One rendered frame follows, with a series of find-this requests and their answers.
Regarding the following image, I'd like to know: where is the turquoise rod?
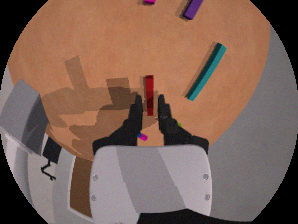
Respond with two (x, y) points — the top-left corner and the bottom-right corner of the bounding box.
(187, 43), (227, 101)

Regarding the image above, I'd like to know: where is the dark red rod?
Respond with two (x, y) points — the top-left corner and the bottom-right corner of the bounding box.
(146, 75), (154, 116)

